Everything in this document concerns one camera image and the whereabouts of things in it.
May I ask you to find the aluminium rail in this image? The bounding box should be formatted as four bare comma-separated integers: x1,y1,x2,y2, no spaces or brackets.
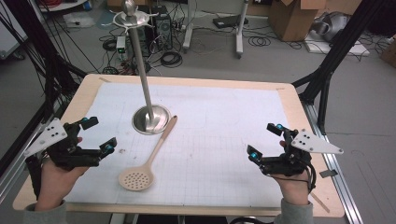
300,101,364,224

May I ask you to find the white grid mat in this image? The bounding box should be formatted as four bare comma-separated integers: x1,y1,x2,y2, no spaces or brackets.
64,81,307,208

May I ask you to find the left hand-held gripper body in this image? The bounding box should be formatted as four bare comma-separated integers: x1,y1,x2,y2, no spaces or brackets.
23,118,101,171

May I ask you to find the flat black device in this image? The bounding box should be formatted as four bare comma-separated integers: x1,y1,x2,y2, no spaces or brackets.
212,14,249,30

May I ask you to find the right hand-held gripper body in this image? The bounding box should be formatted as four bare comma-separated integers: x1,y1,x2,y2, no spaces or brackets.
258,129,345,177

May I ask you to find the person's right hand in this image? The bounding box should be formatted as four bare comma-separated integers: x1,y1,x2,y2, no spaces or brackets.
270,169,312,207

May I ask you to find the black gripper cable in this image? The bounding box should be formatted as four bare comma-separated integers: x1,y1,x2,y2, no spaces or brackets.
270,162,318,195

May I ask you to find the beige slotted spoon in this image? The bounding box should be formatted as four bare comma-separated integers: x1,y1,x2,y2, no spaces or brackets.
118,115,178,192

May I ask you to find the white board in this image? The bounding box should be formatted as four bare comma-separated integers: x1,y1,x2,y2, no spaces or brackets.
303,37,372,57

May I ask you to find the round white table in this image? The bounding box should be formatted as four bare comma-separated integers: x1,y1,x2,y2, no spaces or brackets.
37,0,89,13

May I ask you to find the white stand leg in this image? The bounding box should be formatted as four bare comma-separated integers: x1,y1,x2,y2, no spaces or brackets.
182,0,194,52
234,0,250,60

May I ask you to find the coiled black cable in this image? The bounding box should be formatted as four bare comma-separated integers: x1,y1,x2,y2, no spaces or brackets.
160,50,183,68
247,35,273,48

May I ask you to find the black metal frame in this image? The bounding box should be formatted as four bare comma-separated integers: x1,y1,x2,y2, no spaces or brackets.
291,0,388,135
0,0,89,176

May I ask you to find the small grey power box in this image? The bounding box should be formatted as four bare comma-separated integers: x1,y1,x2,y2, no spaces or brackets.
115,35,127,61

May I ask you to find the person's left hand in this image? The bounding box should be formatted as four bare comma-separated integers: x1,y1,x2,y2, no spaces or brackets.
35,157,92,212

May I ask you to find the black tape piece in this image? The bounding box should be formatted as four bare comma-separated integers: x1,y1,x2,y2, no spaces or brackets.
318,169,339,179

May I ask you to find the grey bag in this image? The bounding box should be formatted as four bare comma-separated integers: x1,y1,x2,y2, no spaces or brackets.
311,11,351,43

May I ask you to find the steel utensil stand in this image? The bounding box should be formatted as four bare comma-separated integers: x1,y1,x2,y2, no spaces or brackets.
112,0,172,135

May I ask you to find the large cardboard box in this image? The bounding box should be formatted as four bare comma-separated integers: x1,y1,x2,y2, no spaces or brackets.
268,0,364,43

